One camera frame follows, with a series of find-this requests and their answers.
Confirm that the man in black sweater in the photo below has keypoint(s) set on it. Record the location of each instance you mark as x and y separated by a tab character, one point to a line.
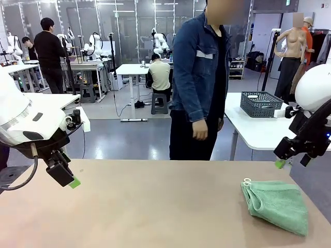
49	49

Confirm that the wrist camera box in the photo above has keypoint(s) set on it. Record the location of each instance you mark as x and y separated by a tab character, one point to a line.
280	113
86	124

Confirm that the grey plastic stool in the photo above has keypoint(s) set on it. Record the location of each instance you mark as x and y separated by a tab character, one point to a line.
88	94
157	103

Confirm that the seated person beige shirt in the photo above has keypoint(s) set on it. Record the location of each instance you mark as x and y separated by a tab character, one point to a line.
159	75

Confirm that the person's right hand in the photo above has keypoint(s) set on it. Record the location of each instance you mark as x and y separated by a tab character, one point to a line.
200	130

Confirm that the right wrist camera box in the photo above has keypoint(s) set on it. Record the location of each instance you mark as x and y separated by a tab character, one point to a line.
280	113

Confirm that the background person black tee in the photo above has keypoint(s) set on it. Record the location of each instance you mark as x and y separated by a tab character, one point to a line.
31	53

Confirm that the bare mannequin black trousers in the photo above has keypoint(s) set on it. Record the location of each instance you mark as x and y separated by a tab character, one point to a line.
293	44

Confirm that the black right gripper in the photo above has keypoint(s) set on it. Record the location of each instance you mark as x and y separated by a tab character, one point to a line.
319	144

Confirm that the clothes rack with garments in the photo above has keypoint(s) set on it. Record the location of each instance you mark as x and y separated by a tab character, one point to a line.
319	44

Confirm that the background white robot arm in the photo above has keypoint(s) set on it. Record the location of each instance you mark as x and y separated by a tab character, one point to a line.
160	41
13	42
94	44

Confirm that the black bags pile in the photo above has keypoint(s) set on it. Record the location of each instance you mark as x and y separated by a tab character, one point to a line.
254	60

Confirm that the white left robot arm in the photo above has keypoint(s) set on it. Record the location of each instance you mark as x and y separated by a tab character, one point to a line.
20	111

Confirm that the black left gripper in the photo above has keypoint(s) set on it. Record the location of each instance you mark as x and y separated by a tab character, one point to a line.
49	144

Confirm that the black tripod stand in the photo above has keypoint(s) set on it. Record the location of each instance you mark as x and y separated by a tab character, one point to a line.
113	55
68	64
269	64

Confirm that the white lab desk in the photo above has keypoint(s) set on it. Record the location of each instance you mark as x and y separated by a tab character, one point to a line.
23	67

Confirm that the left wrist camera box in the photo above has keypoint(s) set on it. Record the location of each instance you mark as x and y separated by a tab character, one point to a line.
86	124

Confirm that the person in denim jacket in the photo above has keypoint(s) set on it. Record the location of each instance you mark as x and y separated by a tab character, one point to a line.
191	77

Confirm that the black sneaker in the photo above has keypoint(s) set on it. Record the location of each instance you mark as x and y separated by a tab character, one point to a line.
139	104

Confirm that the person's left hand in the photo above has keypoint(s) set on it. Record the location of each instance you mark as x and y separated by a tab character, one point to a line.
220	125

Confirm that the grey plastic mesh basket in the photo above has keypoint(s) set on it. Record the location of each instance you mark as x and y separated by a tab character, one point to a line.
261	104

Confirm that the white standing desk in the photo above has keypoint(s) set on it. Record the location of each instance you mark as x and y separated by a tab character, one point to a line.
130	69

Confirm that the white frame workbench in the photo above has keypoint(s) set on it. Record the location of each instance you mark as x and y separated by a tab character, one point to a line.
89	67

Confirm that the person's right forearm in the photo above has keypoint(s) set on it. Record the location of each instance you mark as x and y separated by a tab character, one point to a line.
194	108

